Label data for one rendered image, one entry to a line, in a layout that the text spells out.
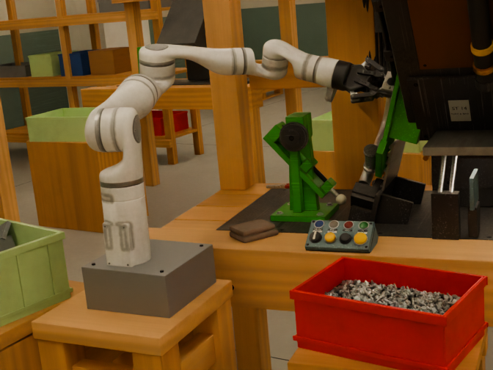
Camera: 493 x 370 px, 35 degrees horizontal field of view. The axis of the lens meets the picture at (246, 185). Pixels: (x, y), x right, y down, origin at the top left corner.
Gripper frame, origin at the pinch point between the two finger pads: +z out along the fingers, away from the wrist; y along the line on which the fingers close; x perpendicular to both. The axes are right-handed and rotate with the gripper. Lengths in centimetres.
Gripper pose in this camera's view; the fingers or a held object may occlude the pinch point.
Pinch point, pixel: (389, 86)
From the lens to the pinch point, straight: 202.6
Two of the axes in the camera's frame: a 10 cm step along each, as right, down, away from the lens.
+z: 9.1, 2.7, -3.0
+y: 3.8, -8.5, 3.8
